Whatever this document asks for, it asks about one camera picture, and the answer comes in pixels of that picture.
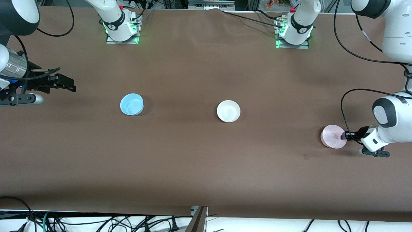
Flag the pink bowl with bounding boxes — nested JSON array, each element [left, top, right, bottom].
[[320, 124, 348, 149]]

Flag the blue bowl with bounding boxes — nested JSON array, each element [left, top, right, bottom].
[[120, 93, 144, 116]]

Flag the white bowl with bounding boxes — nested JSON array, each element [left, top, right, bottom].
[[216, 100, 241, 123]]

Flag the brown table cloth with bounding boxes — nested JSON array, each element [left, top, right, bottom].
[[0, 6, 412, 223]]

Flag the colourful background objects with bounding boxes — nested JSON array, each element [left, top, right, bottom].
[[266, 0, 300, 9]]

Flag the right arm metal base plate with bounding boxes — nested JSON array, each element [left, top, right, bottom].
[[106, 14, 142, 44]]

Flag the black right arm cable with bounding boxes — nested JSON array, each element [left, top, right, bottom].
[[13, 0, 75, 81]]

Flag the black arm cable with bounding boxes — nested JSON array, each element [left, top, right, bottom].
[[333, 0, 412, 144], [13, 0, 75, 81]]

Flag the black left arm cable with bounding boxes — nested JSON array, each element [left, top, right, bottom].
[[333, 0, 412, 144]]

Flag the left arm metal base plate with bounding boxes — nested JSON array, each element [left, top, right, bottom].
[[275, 16, 310, 49]]

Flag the black looped floor cable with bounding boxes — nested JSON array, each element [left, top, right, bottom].
[[0, 196, 34, 232]]

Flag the teal cable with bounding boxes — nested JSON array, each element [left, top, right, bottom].
[[42, 211, 53, 232]]

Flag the black floor cable bundle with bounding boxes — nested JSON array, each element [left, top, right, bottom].
[[32, 214, 190, 232]]

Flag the black cable on cloth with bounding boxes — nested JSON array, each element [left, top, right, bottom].
[[254, 9, 284, 20], [222, 11, 279, 26]]

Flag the aluminium frame rail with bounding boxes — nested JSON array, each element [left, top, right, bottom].
[[188, 0, 236, 11]]

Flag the aluminium post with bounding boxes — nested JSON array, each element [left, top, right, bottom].
[[185, 206, 209, 232]]

